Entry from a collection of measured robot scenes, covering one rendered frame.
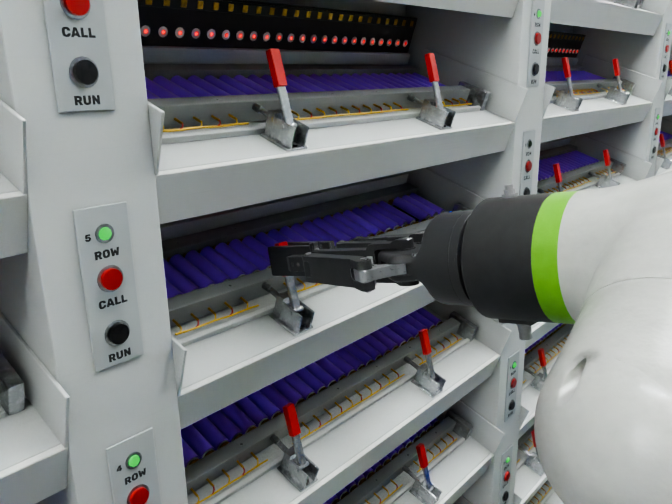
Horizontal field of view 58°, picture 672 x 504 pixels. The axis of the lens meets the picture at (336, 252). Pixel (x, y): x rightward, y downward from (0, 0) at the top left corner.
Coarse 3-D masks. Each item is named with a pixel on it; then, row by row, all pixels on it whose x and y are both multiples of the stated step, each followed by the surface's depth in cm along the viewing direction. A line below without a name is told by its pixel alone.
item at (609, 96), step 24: (552, 48) 133; (576, 48) 143; (552, 72) 130; (576, 72) 138; (600, 72) 145; (624, 72) 142; (552, 96) 115; (576, 96) 108; (600, 96) 126; (624, 96) 126; (648, 96) 139; (552, 120) 100; (576, 120) 108; (600, 120) 118; (624, 120) 130
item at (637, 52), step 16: (576, 32) 147; (592, 32) 145; (608, 32) 142; (624, 32) 140; (656, 32) 136; (592, 48) 145; (608, 48) 143; (624, 48) 141; (640, 48) 139; (656, 48) 137; (576, 64) 149; (624, 64) 142; (640, 64) 139; (656, 64) 137; (656, 96) 141; (608, 128) 147; (624, 128) 145; (640, 128) 142; (608, 144) 148; (624, 144) 145; (640, 144) 143; (656, 144) 148
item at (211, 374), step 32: (320, 192) 85; (352, 192) 91; (416, 192) 103; (448, 192) 99; (192, 224) 70; (224, 224) 74; (352, 288) 73; (384, 288) 74; (416, 288) 77; (192, 320) 60; (224, 320) 62; (256, 320) 63; (320, 320) 65; (352, 320) 68; (384, 320) 74; (192, 352) 56; (224, 352) 57; (256, 352) 58; (288, 352) 61; (320, 352) 66; (192, 384) 53; (224, 384) 55; (256, 384) 60; (192, 416) 54
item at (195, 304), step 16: (416, 224) 87; (256, 272) 66; (208, 288) 61; (224, 288) 62; (240, 288) 63; (256, 288) 65; (304, 288) 68; (176, 304) 58; (192, 304) 59; (208, 304) 60; (224, 304) 62; (176, 320) 58
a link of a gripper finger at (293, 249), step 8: (272, 248) 61; (280, 248) 60; (288, 248) 60; (296, 248) 59; (304, 248) 58; (272, 256) 62; (280, 256) 61; (272, 264) 62; (280, 264) 61; (272, 272) 62; (280, 272) 61; (288, 272) 60; (296, 272) 60; (304, 272) 59
